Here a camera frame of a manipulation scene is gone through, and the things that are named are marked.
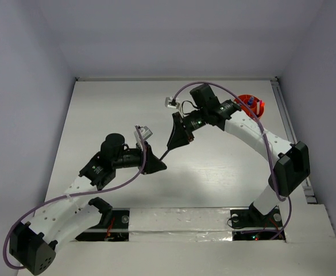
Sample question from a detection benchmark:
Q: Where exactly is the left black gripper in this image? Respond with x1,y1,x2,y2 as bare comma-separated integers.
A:
113,141,167,175

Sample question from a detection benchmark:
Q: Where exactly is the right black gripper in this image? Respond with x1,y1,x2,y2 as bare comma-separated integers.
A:
167,107,207,150

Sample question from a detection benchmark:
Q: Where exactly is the purple pen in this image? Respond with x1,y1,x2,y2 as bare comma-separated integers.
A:
159,149,169,161

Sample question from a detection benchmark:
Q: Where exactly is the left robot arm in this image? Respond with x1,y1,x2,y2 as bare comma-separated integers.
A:
2,126,167,275

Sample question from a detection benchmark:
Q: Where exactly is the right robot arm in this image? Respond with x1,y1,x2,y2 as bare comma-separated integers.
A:
165,82,310,228

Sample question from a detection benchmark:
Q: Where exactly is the orange round compartment container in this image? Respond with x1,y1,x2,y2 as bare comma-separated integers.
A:
234,94,263,119

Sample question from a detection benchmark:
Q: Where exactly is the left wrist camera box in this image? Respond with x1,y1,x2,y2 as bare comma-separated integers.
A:
134,126,153,148

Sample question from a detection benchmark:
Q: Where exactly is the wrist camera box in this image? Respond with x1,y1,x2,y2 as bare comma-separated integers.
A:
134,126,153,148
164,97,181,110

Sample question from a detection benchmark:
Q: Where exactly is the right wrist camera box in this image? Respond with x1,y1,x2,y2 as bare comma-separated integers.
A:
164,97,181,110

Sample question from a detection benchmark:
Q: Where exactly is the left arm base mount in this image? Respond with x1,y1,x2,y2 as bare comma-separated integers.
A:
75,209,130,242

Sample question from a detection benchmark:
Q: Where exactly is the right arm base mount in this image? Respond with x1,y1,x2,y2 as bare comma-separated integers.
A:
226,206,286,241

